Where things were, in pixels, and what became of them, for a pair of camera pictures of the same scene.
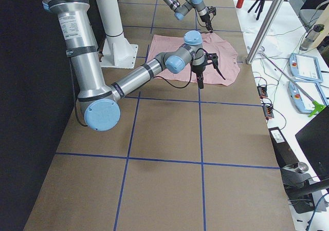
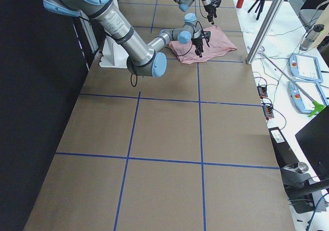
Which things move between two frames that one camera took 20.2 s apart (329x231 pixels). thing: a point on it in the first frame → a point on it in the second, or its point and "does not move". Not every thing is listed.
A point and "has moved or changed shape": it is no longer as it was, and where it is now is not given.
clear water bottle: (311, 36) does not move
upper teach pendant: (305, 67) does not move
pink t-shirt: (221, 65) has moved or changed shape
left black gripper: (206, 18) → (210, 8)
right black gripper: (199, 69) → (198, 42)
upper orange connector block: (262, 91) does not move
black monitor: (313, 139) does not move
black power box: (285, 154) does not move
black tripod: (261, 0) does not move
